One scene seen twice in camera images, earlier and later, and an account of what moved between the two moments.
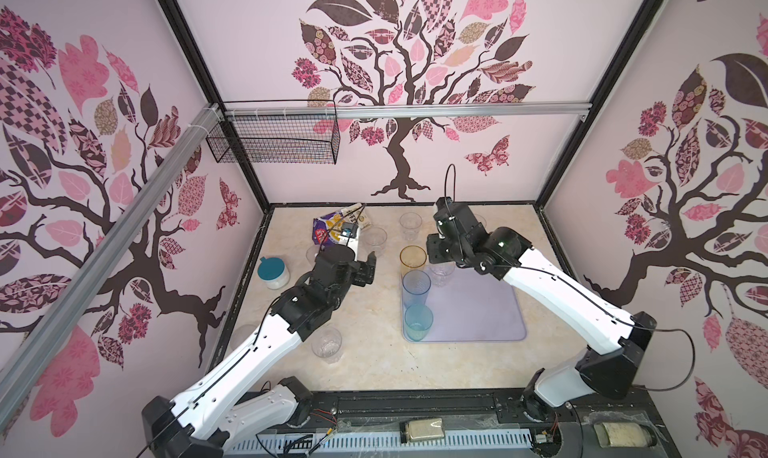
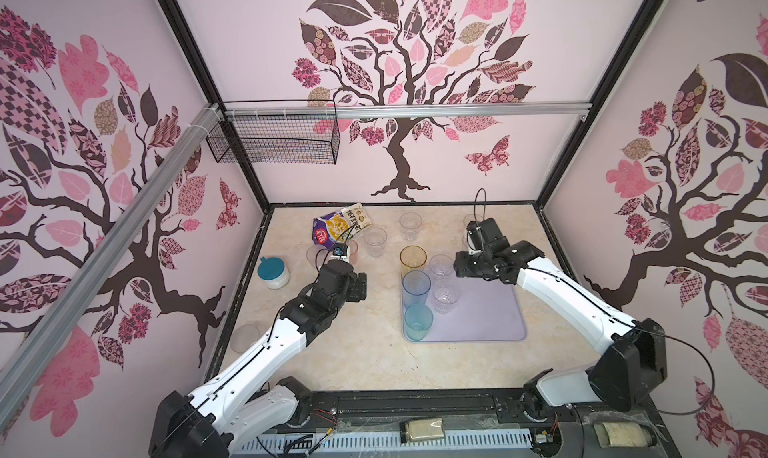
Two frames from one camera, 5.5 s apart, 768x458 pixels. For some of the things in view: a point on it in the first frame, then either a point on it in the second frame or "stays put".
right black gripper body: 438,252 to 471,264
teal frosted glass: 418,319 stays put
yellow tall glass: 412,257 stays put
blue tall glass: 416,285 stays put
